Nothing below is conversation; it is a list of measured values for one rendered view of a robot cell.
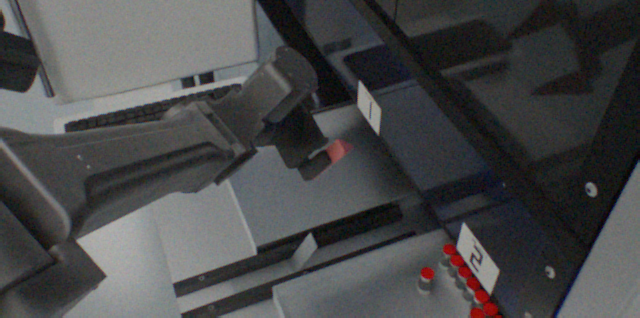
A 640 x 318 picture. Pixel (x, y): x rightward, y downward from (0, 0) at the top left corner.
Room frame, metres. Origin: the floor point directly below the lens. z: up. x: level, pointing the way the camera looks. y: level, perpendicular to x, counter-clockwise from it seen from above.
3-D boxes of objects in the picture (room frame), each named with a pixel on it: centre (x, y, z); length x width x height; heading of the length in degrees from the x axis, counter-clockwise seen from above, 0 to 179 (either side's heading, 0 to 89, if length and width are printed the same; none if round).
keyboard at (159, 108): (0.98, 0.35, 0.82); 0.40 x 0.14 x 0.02; 111
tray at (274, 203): (0.76, 0.00, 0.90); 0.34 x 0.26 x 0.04; 113
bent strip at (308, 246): (0.55, 0.07, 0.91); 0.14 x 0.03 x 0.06; 113
